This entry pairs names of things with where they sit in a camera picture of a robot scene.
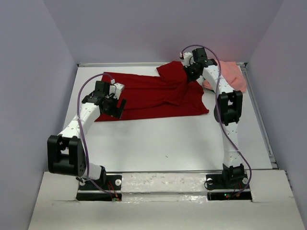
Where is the red t shirt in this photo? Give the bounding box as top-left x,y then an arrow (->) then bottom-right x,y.
110,61 -> 209,120

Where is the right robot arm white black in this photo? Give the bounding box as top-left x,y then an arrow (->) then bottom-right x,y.
180,46 -> 248,190

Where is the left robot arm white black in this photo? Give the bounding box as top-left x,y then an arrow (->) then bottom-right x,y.
47,80 -> 127,189

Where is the pink t shirt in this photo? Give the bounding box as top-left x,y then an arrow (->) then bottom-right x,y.
202,61 -> 247,93

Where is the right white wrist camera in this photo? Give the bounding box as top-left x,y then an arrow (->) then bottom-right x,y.
179,52 -> 193,67

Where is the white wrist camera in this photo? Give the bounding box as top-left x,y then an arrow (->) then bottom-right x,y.
179,52 -> 193,67
109,82 -> 125,100

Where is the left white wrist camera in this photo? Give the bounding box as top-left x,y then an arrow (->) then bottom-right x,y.
109,82 -> 125,100

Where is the aluminium rail back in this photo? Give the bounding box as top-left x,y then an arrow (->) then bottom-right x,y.
77,61 -> 248,68

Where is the aluminium rail right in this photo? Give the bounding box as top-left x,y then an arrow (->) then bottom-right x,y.
240,62 -> 279,170

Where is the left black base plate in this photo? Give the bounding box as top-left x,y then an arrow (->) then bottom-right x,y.
76,173 -> 122,202

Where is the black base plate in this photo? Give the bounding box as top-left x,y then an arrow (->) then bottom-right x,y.
76,173 -> 122,202
204,173 -> 252,201

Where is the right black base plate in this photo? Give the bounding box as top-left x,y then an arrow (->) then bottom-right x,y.
204,173 -> 252,201

